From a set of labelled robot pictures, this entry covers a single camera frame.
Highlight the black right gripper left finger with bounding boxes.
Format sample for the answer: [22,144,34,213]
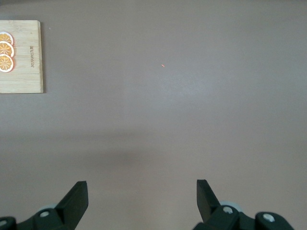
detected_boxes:
[16,181,89,230]

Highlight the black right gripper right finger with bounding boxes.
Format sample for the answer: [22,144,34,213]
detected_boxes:
[193,179,255,230]

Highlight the orange slice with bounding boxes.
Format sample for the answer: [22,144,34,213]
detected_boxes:
[0,41,15,57]
[0,32,14,45]
[0,54,15,73]

